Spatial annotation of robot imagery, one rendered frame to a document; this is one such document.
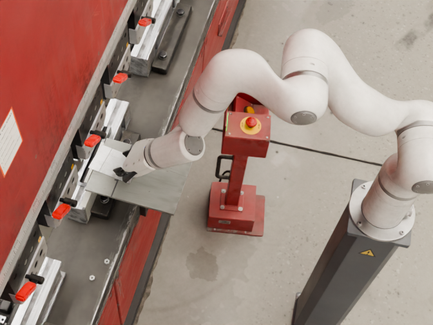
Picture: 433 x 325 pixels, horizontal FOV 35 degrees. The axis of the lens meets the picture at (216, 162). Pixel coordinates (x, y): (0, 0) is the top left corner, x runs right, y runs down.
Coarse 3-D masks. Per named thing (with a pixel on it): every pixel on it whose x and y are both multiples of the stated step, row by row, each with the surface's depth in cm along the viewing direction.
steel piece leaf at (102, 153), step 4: (100, 148) 200; (104, 148) 200; (108, 148) 200; (100, 152) 199; (104, 152) 199; (108, 152) 199; (96, 156) 198; (100, 156) 198; (104, 156) 198; (96, 160) 198; (100, 160) 198; (104, 160) 198; (92, 164) 197; (96, 164) 197; (100, 164) 197; (92, 168) 196; (96, 168) 196; (100, 168) 196
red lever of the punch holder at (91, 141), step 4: (92, 132) 172; (96, 132) 171; (100, 132) 172; (104, 132) 172; (92, 136) 167; (96, 136) 168; (100, 136) 170; (104, 136) 171; (88, 140) 164; (92, 140) 165; (96, 140) 166; (100, 140) 170; (88, 144) 164; (92, 144) 164
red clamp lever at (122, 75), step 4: (120, 72) 182; (124, 72) 181; (128, 72) 181; (116, 76) 175; (120, 76) 175; (124, 76) 177; (128, 76) 181; (116, 80) 174; (120, 80) 174; (124, 80) 177
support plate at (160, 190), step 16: (112, 144) 201; (128, 144) 201; (96, 176) 195; (144, 176) 196; (160, 176) 197; (176, 176) 197; (96, 192) 193; (128, 192) 193; (144, 192) 194; (160, 192) 194; (176, 192) 194; (160, 208) 191; (176, 208) 192
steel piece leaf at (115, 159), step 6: (114, 150) 200; (108, 156) 198; (114, 156) 199; (120, 156) 199; (108, 162) 197; (114, 162) 198; (120, 162) 198; (102, 168) 196; (108, 168) 196; (114, 168) 197; (108, 174) 195; (114, 174) 196; (120, 180) 195
